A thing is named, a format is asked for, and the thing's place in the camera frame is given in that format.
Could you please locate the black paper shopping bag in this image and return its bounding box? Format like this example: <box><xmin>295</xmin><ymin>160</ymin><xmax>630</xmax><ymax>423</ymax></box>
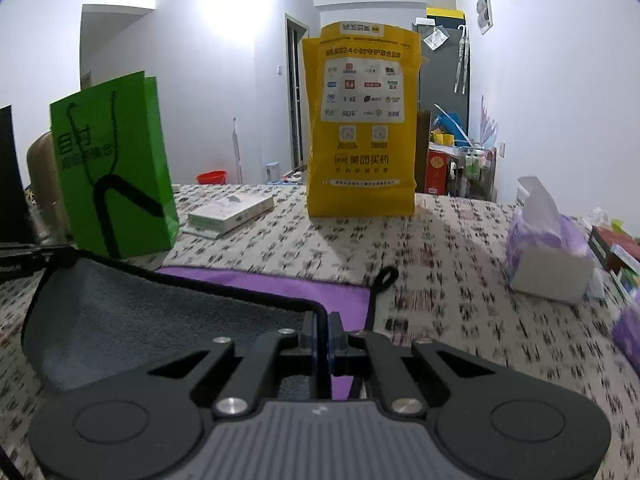
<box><xmin>0</xmin><ymin>106</ymin><xmax>36</xmax><ymax>244</ymax></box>

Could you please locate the cluttered side shelf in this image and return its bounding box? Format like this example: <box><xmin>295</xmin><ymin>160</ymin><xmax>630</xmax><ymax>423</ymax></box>
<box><xmin>424</xmin><ymin>103</ymin><xmax>498</xmax><ymax>202</ymax></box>

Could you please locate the yellow delivery paper bag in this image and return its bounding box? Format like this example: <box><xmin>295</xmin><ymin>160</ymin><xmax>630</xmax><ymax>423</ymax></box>
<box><xmin>303</xmin><ymin>21</ymin><xmax>422</xmax><ymax>218</ymax></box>

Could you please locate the wall picture frame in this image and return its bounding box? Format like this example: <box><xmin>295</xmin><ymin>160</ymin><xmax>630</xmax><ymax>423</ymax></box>
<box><xmin>476</xmin><ymin>0</ymin><xmax>494</xmax><ymax>35</ymax></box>

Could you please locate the green paper shopping bag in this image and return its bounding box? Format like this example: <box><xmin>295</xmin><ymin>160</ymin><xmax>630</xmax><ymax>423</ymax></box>
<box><xmin>50</xmin><ymin>72</ymin><xmax>180</xmax><ymax>259</ymax></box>

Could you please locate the open white tissue box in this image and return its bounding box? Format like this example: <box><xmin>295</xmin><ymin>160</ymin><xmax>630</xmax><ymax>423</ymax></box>
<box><xmin>506</xmin><ymin>176</ymin><xmax>596</xmax><ymax>304</ymax></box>

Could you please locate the purple tissue pack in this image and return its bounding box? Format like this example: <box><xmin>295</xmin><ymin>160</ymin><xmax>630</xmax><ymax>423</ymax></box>
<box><xmin>612</xmin><ymin>289</ymin><xmax>640</xmax><ymax>374</ymax></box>

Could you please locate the beige suitcase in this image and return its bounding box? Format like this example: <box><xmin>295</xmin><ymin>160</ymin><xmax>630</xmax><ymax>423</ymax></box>
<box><xmin>26</xmin><ymin>131</ymin><xmax>70</xmax><ymax>242</ymax></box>

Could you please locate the white flat box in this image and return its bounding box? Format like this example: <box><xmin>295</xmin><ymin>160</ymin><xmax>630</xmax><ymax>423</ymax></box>
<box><xmin>182</xmin><ymin>193</ymin><xmax>274</xmax><ymax>240</ymax></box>

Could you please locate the grey refrigerator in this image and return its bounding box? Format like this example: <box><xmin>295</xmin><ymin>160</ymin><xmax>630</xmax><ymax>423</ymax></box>
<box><xmin>412</xmin><ymin>16</ymin><xmax>470</xmax><ymax>129</ymax></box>

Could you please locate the yellow box on refrigerator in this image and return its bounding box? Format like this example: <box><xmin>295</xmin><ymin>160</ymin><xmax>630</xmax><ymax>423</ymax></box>
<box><xmin>426</xmin><ymin>6</ymin><xmax>465</xmax><ymax>20</ymax></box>

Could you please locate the red plastic basin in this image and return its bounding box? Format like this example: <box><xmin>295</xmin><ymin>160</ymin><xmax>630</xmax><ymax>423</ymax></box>
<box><xmin>196</xmin><ymin>170</ymin><xmax>227</xmax><ymax>185</ymax></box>

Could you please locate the purple grey microfibre towel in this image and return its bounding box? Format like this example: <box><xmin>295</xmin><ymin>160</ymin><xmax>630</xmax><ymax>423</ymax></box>
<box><xmin>21</xmin><ymin>249</ymin><xmax>399</xmax><ymax>392</ymax></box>

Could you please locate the calligraphy print tablecloth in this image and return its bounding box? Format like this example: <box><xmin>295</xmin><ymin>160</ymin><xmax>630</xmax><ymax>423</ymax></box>
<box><xmin>1</xmin><ymin>185</ymin><xmax>639</xmax><ymax>479</ymax></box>

